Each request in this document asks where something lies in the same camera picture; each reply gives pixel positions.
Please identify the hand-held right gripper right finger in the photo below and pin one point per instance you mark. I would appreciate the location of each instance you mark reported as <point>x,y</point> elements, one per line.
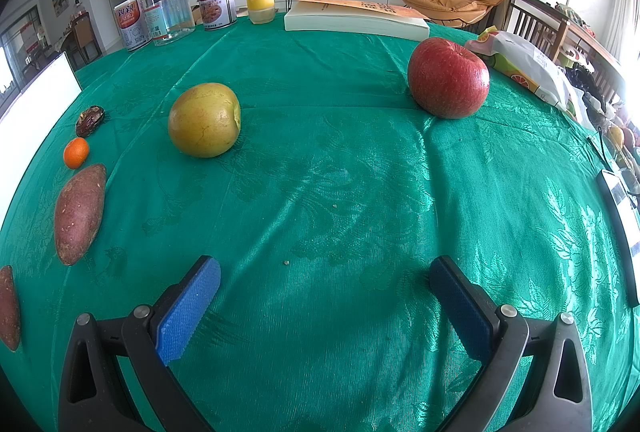
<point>462,309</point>

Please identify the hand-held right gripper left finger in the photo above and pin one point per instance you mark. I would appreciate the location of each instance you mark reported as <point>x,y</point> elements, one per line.
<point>192,307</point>

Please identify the small sweet potato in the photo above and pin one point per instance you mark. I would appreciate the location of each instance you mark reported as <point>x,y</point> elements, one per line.
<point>80,212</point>

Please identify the large sweet potato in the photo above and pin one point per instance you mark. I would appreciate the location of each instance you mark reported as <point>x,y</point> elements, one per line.
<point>9,307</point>

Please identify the yellow-green pear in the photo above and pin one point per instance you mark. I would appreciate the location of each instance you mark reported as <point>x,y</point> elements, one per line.
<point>204,119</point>

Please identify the tangerine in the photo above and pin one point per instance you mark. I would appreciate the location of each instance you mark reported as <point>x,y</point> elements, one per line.
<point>76,152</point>

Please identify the dark purple passion fruit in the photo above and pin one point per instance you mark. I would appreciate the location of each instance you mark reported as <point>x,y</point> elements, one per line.
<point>90,120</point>

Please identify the red apple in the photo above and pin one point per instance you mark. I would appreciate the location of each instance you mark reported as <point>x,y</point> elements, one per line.
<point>447,77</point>

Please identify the green tablecloth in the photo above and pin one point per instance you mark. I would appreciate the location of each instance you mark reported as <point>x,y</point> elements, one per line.
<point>325,192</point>

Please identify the black smartphone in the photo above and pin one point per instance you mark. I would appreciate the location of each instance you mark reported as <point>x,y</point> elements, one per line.
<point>622,222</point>

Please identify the pile of toys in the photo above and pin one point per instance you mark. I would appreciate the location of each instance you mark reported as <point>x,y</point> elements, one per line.
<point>610,112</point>

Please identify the white plastic bag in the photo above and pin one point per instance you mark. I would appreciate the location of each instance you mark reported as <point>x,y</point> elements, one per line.
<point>530,67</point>

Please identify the short red-label tin can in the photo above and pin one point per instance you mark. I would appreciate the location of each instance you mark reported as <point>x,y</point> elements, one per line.
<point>132,24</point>

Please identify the dark wooden chair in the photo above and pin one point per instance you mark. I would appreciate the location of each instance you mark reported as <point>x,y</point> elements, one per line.
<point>82,37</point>

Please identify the clear jar with gold lid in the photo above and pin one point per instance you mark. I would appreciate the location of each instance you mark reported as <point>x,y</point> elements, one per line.
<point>167,14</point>

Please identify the brown wooden bench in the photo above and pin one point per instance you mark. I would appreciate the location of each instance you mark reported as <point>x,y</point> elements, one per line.
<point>540,19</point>

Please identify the yellow-lidded small jar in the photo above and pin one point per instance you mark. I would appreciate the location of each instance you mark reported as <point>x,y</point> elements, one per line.
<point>261,8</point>

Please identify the thick book with orange cover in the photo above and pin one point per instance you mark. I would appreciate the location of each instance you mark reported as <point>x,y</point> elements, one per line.
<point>357,17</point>

